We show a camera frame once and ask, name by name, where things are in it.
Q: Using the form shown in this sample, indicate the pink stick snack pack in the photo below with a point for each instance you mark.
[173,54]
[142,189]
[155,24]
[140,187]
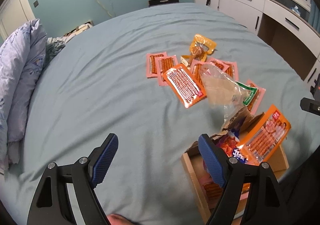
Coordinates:
[230,68]
[195,70]
[151,70]
[163,64]

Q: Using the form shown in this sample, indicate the person left hand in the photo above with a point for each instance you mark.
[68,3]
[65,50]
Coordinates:
[116,219]

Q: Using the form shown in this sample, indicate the clear plastic snack bag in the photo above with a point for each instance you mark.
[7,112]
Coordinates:
[224,95]

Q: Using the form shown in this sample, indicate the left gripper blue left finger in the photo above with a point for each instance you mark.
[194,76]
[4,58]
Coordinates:
[51,203]

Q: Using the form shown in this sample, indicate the light blue bed sheet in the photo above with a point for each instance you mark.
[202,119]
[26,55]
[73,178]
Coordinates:
[97,85]

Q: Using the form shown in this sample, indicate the lavender floral duvet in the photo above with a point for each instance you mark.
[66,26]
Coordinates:
[22,58]

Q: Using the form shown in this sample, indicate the green patterned blanket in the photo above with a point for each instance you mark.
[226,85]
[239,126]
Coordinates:
[53,46]

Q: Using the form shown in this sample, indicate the brown cardboard box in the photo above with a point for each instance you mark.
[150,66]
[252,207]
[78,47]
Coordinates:
[207,193]

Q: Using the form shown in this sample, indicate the large orange sausage pack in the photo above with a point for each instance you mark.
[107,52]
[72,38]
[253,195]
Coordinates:
[184,84]

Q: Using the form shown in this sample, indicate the blue snack pack in box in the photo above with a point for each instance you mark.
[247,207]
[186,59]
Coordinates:
[230,141]

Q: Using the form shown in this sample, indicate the white door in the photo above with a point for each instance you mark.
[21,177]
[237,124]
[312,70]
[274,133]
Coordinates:
[14,13]

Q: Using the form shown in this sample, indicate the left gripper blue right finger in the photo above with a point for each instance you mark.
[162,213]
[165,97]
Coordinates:
[265,203]

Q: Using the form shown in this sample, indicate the green white snack pack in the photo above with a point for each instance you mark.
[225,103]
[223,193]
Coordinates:
[248,92]

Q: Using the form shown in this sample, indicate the yellow chicken leg pack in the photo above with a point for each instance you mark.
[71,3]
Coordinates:
[199,50]

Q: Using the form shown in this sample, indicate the black box behind bed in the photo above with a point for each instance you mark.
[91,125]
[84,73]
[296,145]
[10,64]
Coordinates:
[153,3]

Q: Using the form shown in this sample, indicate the white cabinet desk unit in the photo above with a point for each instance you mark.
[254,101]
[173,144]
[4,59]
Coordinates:
[290,27]

